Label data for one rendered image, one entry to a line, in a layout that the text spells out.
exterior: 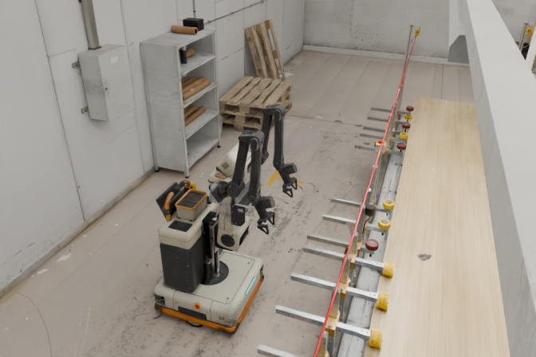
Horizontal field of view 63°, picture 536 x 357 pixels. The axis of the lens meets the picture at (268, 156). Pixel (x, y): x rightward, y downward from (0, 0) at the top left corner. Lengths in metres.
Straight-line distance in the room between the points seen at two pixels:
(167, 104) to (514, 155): 4.64
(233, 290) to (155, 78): 2.54
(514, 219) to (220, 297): 3.04
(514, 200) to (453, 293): 2.30
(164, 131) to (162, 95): 0.43
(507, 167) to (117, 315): 3.48
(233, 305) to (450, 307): 1.46
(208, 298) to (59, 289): 1.35
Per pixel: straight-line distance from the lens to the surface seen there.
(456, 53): 1.42
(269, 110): 2.82
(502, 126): 0.54
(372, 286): 3.00
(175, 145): 5.15
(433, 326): 2.48
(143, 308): 3.75
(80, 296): 3.99
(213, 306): 3.30
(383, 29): 10.49
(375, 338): 2.25
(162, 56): 4.82
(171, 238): 3.10
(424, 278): 2.72
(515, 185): 0.42
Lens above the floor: 2.65
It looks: 28 degrees down
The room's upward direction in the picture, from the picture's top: 1 degrees clockwise
